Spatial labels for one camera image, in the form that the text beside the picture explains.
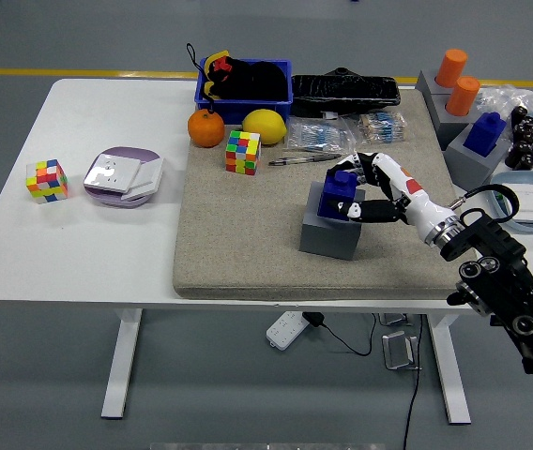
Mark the grey-brown mat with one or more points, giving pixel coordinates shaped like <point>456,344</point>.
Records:
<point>248,234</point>

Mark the white table leg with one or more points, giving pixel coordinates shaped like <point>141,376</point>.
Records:
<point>447,375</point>
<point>123,365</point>

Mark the orange fruit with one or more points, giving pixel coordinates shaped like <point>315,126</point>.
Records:
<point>206,129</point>

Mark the white power strip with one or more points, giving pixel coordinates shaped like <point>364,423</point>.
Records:
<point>285,330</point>

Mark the bag of blue resistors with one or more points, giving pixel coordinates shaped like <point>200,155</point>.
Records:
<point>318,136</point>

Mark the crumpled clear plastic bag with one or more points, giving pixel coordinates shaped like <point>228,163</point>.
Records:
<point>506,96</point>

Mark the white wall socket panel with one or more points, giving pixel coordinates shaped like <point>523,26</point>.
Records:
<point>109,173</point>

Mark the yellow lemon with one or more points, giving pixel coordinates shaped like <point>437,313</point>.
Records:
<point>264,126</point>

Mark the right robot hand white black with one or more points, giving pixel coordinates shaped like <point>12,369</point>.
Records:
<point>416,201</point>

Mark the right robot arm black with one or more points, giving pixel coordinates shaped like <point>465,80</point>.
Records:
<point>496,244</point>

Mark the dark brown cylinder pieces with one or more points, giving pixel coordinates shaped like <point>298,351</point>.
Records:
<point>524,140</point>

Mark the black pouch with yellow trim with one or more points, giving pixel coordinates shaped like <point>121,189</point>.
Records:
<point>252,82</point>

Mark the bag of tan resistors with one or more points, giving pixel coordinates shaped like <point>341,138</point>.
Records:
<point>381,127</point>

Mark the black plastic-wrapped long object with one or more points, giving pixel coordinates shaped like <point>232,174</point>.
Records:
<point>341,91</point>

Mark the small metal bracket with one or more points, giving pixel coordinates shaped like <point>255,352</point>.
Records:
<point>393,319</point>

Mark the black-edged puzzle cube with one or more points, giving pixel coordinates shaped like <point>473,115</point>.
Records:
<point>243,152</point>

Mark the white-edged puzzle cube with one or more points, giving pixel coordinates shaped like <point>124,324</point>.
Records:
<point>46,183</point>

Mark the blue square seal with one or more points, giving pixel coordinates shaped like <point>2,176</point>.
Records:
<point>333,197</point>
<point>482,136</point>

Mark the purple plate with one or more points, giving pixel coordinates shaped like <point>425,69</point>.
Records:
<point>130,153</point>

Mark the orange cylinder seal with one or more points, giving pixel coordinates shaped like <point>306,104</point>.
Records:
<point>462,96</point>
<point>452,68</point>

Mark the grey cube seal holder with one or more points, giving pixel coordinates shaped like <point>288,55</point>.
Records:
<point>327,241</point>
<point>428,82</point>
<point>463,159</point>
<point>437,115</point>

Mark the blue plastic bin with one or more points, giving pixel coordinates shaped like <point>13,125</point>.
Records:
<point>243,110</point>

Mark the large metal bracket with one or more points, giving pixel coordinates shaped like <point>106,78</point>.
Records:
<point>398,351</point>

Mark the clear ballpoint pen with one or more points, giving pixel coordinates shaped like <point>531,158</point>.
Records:
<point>304,159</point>

